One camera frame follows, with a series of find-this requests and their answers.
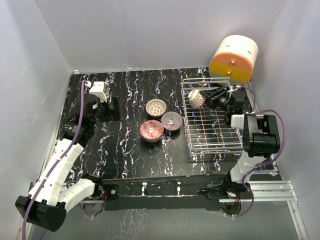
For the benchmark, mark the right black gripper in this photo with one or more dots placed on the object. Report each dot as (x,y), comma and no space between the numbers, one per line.
(221,92)

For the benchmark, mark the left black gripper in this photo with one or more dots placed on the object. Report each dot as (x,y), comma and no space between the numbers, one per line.
(112,114)

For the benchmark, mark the blue patterned white bowl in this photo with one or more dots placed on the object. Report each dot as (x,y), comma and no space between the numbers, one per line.
(196,100)

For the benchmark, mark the red white patterned bowl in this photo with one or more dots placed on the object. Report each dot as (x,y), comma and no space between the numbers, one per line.
(151,130)

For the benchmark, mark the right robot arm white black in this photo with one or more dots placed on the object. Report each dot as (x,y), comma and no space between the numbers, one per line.
(260,137)

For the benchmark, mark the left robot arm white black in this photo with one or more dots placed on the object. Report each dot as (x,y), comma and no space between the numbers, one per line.
(47,204)

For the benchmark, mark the cream orange yellow drawer cabinet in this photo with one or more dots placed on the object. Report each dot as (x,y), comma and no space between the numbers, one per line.
(235,59)

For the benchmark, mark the white orange patterned bowl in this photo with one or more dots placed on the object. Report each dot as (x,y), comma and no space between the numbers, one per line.
(156,107)

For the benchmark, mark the purple striped bowl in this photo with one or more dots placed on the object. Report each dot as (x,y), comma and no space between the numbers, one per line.
(171,121)

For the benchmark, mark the black front mounting bar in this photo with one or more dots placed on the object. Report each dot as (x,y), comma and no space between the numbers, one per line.
(157,193)

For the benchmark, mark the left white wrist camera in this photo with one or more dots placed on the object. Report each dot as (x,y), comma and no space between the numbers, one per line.
(98,89)

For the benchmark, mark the white wire dish rack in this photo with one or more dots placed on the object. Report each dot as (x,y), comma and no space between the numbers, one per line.
(205,128)

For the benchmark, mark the aluminium frame rail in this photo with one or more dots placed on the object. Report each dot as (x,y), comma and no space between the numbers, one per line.
(291,197)

